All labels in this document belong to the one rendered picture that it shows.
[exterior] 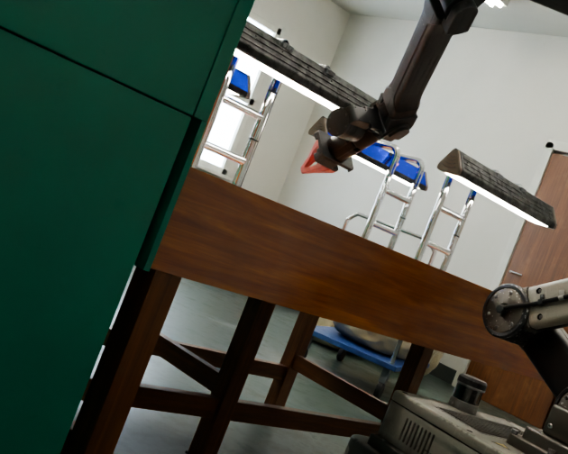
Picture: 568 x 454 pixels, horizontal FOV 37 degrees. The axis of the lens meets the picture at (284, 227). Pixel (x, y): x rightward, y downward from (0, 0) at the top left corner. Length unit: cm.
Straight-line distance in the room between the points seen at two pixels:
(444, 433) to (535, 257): 511
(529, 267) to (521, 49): 196
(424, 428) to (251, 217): 63
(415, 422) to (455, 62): 630
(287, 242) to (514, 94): 600
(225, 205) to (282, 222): 15
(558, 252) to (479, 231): 77
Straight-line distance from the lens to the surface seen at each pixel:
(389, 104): 166
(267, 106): 215
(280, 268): 163
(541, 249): 688
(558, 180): 698
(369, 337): 497
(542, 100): 737
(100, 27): 127
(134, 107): 132
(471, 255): 722
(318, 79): 200
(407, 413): 192
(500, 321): 199
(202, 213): 148
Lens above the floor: 74
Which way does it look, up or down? level
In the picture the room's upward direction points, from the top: 21 degrees clockwise
